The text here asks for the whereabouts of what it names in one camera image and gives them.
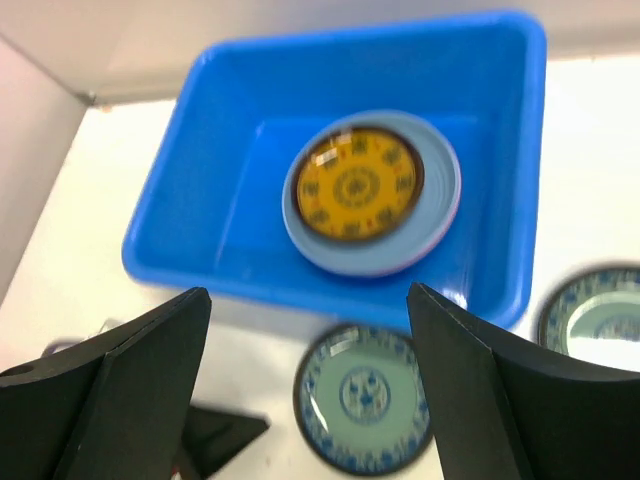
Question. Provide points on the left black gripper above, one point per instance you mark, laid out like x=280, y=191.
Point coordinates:
x=211, y=438

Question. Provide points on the blue white plate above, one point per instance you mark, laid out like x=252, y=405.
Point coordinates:
x=359, y=401
x=594, y=317

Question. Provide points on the blue plastic bin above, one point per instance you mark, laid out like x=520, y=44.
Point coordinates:
x=210, y=212

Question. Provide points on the yellow patterned plate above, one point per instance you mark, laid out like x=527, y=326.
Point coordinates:
x=357, y=184

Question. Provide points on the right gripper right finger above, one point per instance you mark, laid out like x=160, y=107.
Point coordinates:
x=502, y=407

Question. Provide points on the light blue plastic plate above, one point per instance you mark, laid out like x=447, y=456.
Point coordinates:
x=354, y=260

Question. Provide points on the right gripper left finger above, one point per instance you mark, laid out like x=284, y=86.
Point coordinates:
x=110, y=407

